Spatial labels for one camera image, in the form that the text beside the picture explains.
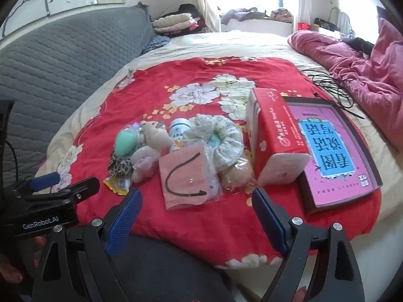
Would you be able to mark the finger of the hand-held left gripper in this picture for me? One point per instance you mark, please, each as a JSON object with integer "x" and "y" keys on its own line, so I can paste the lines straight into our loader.
{"x": 45, "y": 181}
{"x": 82, "y": 188}

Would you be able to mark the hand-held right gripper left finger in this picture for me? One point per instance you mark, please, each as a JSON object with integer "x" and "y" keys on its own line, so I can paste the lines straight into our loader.
{"x": 124, "y": 223}

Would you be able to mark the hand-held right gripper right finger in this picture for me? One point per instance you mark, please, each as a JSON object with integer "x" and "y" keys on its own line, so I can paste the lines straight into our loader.
{"x": 267, "y": 223}

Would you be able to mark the yellow packet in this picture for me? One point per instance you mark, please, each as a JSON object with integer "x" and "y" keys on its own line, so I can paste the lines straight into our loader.
{"x": 115, "y": 186}

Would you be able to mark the leopard print scrunchie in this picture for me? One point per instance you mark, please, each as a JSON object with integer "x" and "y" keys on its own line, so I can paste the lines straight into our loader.
{"x": 119, "y": 166}

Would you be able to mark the clear bag with beige item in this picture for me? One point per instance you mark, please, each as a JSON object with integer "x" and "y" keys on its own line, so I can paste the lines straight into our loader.
{"x": 236, "y": 173}

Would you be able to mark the pale purple plush toy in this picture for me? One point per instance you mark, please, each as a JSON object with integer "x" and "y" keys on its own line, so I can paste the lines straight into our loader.
{"x": 141, "y": 162}

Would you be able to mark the pink cloth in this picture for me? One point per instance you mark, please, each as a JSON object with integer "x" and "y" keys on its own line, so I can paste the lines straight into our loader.
{"x": 182, "y": 170}

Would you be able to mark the white floral scrunchie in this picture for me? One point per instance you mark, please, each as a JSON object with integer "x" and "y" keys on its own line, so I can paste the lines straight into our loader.
{"x": 229, "y": 151}

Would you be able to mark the black headband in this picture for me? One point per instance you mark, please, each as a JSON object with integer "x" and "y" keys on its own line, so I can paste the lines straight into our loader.
{"x": 195, "y": 157}

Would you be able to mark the red tissue pack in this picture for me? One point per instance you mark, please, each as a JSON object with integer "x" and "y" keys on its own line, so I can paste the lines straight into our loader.
{"x": 274, "y": 125}

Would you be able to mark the white pill bottle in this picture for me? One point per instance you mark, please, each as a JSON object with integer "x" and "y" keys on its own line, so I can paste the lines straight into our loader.
{"x": 178, "y": 132}

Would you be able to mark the dark grey tray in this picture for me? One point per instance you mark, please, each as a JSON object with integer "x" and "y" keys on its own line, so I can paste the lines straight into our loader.
{"x": 376, "y": 176}

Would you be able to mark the person's left hand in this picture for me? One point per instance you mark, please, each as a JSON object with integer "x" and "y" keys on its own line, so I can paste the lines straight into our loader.
{"x": 11, "y": 273}

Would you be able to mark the person's right hand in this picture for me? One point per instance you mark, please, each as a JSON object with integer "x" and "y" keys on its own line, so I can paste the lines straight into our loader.
{"x": 300, "y": 294}

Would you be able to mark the red floral blanket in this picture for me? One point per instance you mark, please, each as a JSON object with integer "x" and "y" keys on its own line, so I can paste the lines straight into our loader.
{"x": 220, "y": 226}

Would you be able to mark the pink and blue book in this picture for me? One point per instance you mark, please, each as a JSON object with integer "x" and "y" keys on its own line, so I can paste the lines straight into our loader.
{"x": 333, "y": 151}

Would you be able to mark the grey quilted headboard cover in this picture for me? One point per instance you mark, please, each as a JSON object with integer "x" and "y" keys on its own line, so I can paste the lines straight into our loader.
{"x": 63, "y": 69}

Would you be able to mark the blue patterned cloth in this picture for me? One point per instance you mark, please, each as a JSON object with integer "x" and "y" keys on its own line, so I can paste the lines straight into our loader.
{"x": 156, "y": 44}

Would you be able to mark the cream bed sheet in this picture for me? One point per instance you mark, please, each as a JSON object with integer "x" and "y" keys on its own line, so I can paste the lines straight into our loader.
{"x": 252, "y": 44}

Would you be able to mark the pink duvet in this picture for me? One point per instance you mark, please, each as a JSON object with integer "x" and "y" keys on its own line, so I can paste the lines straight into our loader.
{"x": 362, "y": 69}

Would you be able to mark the pile of folded clothes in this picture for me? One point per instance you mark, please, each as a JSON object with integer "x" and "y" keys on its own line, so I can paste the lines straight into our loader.
{"x": 176, "y": 20}

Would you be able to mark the small red box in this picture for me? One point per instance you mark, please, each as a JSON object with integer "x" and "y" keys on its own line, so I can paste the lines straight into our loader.
{"x": 303, "y": 26}

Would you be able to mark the black garment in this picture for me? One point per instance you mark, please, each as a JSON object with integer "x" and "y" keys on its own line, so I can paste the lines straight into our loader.
{"x": 359, "y": 44}

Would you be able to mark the black bag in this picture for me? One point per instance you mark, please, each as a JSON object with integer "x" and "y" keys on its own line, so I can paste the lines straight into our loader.
{"x": 326, "y": 23}

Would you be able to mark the clothes on windowsill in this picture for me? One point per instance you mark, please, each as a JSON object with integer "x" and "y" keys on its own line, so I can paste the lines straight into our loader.
{"x": 252, "y": 15}

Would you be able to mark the white garment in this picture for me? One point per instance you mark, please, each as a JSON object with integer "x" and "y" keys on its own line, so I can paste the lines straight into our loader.
{"x": 344, "y": 23}

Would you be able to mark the white curtain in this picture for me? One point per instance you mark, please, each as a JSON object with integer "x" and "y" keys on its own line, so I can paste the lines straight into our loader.
{"x": 299, "y": 0}
{"x": 214, "y": 3}

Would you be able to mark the dark grey hanging cloth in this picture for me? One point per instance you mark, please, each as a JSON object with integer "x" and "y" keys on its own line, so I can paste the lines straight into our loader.
{"x": 383, "y": 15}

